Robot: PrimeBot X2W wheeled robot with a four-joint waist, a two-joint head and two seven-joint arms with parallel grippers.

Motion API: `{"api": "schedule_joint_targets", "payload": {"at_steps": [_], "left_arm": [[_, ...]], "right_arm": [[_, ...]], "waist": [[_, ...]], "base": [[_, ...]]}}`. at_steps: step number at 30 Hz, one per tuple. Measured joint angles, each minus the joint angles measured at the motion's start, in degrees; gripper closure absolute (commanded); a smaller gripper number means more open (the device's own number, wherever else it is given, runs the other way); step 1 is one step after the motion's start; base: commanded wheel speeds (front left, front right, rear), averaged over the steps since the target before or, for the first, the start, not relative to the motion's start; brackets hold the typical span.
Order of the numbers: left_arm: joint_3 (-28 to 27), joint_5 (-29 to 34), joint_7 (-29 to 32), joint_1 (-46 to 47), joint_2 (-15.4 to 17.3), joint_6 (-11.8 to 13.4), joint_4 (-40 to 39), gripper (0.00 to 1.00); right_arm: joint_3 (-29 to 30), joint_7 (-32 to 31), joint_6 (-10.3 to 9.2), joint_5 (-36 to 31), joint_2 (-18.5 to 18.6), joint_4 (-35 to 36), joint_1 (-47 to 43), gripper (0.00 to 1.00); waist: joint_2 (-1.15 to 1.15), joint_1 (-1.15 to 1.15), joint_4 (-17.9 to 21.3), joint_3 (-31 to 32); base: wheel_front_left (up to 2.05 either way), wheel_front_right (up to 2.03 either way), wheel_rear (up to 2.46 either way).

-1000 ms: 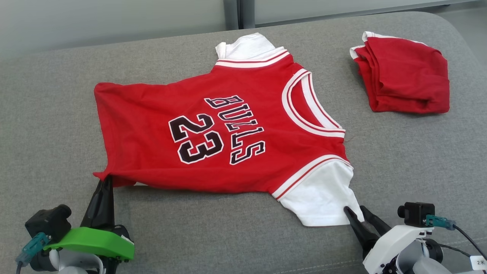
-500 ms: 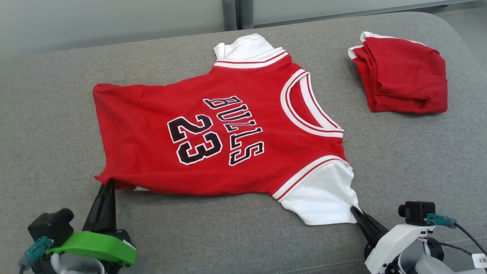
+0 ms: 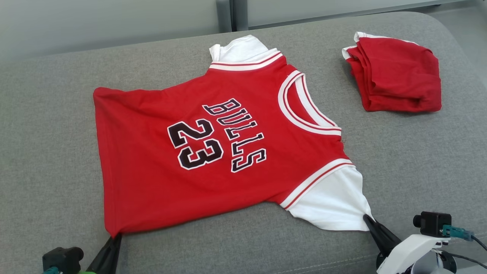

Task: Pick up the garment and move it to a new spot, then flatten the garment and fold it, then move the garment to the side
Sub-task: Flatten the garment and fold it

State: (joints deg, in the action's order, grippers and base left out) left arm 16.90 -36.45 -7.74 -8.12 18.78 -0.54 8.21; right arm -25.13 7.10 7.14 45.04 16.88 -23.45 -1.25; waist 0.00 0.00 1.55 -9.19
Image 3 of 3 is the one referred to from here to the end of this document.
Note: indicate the teal camera connector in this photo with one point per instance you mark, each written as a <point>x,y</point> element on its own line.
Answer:
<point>51,271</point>
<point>456,231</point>

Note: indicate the teal right camera connector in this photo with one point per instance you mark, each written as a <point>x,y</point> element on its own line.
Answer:
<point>456,231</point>

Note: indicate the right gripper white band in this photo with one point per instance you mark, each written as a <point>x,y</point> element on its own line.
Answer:
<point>403,253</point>

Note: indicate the grey fabric sofa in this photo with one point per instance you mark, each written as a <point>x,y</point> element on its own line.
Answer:
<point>49,152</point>

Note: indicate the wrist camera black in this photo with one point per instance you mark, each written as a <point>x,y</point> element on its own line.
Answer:
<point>62,258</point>
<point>433,223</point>

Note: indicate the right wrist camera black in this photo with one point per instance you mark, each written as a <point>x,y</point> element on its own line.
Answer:
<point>433,223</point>

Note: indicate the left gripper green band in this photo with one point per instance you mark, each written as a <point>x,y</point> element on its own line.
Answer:
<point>86,272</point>

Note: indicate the teal left camera connector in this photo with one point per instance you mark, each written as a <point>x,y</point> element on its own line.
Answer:
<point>51,271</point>

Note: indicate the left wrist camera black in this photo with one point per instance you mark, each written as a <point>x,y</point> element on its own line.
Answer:
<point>62,258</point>

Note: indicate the red Bulls 23 jersey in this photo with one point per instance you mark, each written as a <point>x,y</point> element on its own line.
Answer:
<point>152,190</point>

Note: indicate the red Bulls 23 shorts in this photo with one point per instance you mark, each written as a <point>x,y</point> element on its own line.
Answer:
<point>399,76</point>

